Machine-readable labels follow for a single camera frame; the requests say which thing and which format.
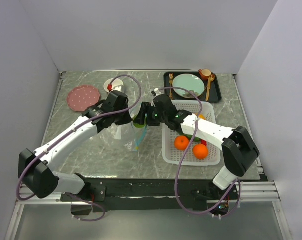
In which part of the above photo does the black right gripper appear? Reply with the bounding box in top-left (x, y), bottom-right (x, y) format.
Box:
top-left (133, 102), bottom-right (167, 127)

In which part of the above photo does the green toy apple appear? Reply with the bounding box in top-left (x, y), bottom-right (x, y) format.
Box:
top-left (132, 121), bottom-right (146, 129)

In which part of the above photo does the clear zip top bag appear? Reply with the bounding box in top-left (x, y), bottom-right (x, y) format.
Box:
top-left (110, 122), bottom-right (147, 152)

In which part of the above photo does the orange toy tangerine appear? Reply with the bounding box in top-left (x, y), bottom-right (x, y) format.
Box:
top-left (192, 144), bottom-right (209, 160)
top-left (173, 135), bottom-right (189, 151)

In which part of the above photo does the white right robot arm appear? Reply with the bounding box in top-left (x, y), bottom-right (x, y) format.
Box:
top-left (133, 94), bottom-right (259, 199)

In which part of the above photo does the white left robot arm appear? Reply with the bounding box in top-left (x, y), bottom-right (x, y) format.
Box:
top-left (18, 90), bottom-right (131, 201)

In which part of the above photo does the floral paper bowl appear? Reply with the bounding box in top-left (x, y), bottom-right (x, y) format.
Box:
top-left (103, 78), bottom-right (124, 94)

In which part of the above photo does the pink dotted plate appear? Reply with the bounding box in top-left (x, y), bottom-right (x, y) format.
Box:
top-left (66, 85), bottom-right (100, 112)

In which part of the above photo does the gold fork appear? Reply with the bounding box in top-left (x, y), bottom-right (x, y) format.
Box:
top-left (168, 73), bottom-right (174, 100)

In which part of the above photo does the white plastic mesh basket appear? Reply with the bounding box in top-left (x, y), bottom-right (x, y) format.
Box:
top-left (162, 100), bottom-right (221, 167)

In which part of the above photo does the mint green plate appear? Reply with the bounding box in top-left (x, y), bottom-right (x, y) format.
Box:
top-left (172, 73), bottom-right (205, 99)

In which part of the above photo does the yellow toy lemon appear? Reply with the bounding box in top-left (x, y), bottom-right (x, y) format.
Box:
top-left (196, 114), bottom-right (206, 120)

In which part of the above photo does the brown ceramic cup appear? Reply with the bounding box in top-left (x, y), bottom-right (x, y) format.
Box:
top-left (198, 69), bottom-right (215, 81)

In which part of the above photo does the wooden spoon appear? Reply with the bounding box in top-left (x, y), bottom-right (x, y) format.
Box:
top-left (206, 74), bottom-right (215, 91)

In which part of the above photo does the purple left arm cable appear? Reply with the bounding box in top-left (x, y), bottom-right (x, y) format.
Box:
top-left (15, 73), bottom-right (142, 223)

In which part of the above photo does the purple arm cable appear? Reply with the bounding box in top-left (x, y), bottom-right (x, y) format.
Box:
top-left (155, 86), bottom-right (241, 216)
top-left (15, 73), bottom-right (142, 223)

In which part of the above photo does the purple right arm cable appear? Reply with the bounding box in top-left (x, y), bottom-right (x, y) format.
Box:
top-left (155, 86), bottom-right (241, 216)

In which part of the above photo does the aluminium front rail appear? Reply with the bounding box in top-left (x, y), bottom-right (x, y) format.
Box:
top-left (208, 181), bottom-right (281, 205)

